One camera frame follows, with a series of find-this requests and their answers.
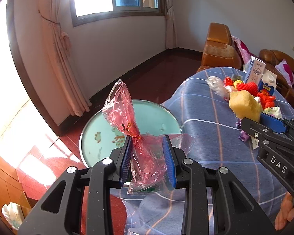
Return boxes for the pink transparent plastic bag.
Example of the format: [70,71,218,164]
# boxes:
[102,79,196,195]

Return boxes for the red foam fruit net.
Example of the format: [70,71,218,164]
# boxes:
[233,81,275,110]

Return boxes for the yellow sponge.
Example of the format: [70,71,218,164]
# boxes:
[229,90,262,122]

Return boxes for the clear plastic bag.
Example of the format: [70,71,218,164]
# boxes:
[206,76,230,101]

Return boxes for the purple snack wrapper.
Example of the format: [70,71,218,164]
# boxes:
[235,119,250,142]

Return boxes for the right hand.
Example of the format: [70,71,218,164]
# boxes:
[275,192,294,231]

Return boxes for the teal enamel basin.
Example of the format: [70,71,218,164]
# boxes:
[79,100,182,168]

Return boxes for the blue white milk carton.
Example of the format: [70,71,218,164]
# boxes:
[258,69,277,96]

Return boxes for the pink floral pillow on sofa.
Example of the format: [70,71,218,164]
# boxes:
[275,59,294,87]

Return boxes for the blue plaid tablecloth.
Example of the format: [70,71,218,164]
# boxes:
[113,67,287,234]

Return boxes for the tall white carton box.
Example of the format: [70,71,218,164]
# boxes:
[244,56,266,85]

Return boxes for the brown leather sofa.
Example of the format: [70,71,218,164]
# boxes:
[259,49,294,109]

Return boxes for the pink floral pillow on armchair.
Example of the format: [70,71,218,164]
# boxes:
[231,35,254,64]

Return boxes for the orange leather armchair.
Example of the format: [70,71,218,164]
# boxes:
[197,22,242,72]

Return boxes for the cardboard box with tissue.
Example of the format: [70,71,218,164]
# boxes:
[1,192,32,232]

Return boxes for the right pink curtain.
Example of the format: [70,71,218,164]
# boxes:
[165,0,177,49]

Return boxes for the pink curtain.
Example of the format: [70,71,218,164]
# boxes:
[165,0,177,49]
[37,0,91,117]

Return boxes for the left pink curtain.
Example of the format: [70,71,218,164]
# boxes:
[37,0,91,117]

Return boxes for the window with dark frame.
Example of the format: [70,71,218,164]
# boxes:
[69,0,166,28]

